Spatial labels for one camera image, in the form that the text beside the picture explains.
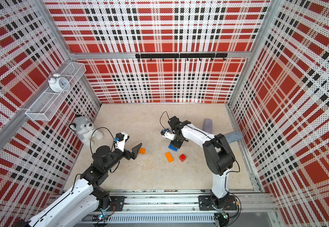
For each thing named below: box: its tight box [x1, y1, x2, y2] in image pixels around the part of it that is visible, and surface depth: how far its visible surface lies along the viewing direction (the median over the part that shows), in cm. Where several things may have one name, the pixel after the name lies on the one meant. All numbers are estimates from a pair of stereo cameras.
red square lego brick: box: [179, 153, 187, 163], surface depth 90 cm
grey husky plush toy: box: [69, 113, 104, 147], surface depth 88 cm
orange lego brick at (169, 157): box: [164, 151, 175, 164], surface depth 92 cm
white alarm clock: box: [47, 73, 70, 94], surface depth 73 cm
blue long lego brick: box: [168, 143, 179, 152], surface depth 95 cm
